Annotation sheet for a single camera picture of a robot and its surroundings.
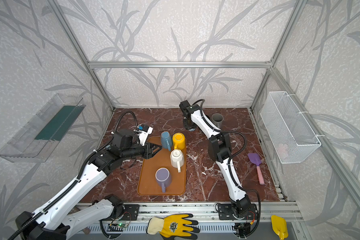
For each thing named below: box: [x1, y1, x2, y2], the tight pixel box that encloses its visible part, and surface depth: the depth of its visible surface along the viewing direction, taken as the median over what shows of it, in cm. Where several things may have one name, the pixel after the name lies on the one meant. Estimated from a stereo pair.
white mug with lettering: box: [170, 149, 185, 173], surface depth 85 cm
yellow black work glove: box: [146, 213, 200, 240], surface depth 69 cm
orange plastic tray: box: [137, 136, 187, 196], surface depth 85 cm
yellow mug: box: [172, 132, 186, 150], surface depth 93 cm
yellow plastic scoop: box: [271, 214, 289, 240], surface depth 70 cm
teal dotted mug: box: [161, 131, 173, 152], surface depth 93 cm
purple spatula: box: [247, 152, 265, 185], surface depth 89 cm
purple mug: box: [155, 167, 172, 193], surface depth 79 cm
